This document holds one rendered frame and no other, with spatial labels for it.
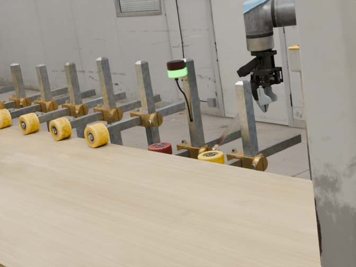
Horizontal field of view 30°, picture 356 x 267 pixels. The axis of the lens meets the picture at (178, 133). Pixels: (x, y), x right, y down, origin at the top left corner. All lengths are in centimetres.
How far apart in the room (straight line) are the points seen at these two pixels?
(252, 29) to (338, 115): 161
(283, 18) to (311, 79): 157
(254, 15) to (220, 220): 83
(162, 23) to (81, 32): 176
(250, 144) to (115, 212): 57
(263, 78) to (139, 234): 86
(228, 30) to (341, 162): 556
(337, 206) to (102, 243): 99
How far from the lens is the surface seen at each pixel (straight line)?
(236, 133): 246
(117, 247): 150
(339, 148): 59
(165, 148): 221
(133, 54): 749
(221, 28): 620
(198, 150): 227
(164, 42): 694
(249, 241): 143
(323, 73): 58
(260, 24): 217
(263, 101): 224
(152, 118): 242
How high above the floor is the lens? 149
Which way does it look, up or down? 14 degrees down
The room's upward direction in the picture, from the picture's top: 9 degrees counter-clockwise
